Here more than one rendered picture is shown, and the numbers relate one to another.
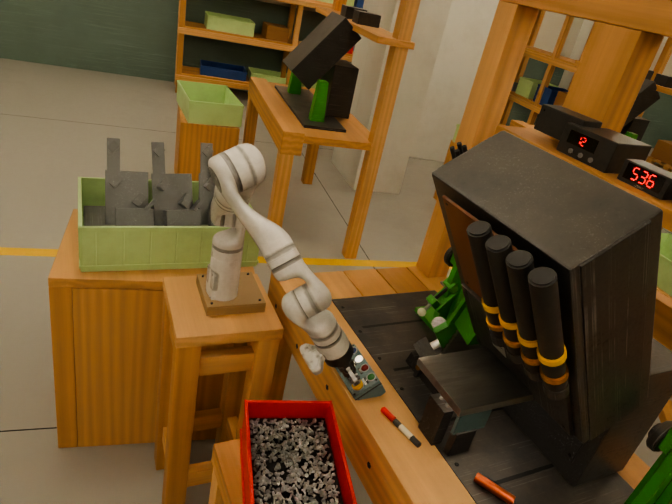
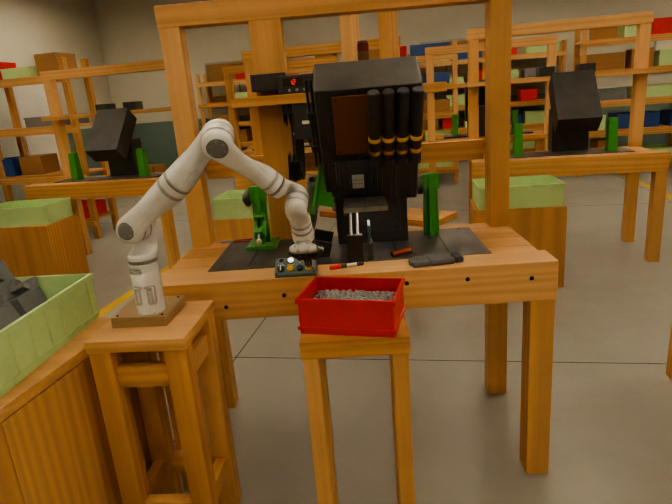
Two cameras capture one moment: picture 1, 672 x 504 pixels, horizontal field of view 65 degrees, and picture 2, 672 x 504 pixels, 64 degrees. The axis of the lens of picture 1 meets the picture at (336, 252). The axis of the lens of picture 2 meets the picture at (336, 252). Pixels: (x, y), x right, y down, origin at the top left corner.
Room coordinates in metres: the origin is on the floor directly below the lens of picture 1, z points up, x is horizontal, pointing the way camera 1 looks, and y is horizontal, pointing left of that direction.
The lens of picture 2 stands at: (-0.06, 1.36, 1.52)
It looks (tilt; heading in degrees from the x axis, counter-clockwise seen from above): 16 degrees down; 304
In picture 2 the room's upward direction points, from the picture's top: 5 degrees counter-clockwise
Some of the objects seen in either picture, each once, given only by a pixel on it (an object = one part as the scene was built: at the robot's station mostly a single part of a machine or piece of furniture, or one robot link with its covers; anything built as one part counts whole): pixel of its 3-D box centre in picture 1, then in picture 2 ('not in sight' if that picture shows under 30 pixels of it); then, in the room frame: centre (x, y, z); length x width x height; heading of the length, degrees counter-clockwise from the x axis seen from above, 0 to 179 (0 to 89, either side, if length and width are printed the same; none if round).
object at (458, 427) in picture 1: (467, 428); (369, 239); (0.94, -0.39, 0.97); 0.10 x 0.02 x 0.14; 121
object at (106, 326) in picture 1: (156, 327); (25, 463); (1.75, 0.66, 0.39); 0.68 x 0.52 x 0.79; 111
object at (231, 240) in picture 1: (230, 223); (139, 238); (1.38, 0.32, 1.13); 0.09 x 0.09 x 0.17; 17
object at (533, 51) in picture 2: not in sight; (483, 104); (3.44, -9.72, 1.12); 3.01 x 0.54 x 2.23; 22
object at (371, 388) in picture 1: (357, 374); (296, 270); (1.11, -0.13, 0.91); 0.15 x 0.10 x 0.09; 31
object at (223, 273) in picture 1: (225, 269); (147, 285); (1.38, 0.32, 0.97); 0.09 x 0.09 x 0.17; 35
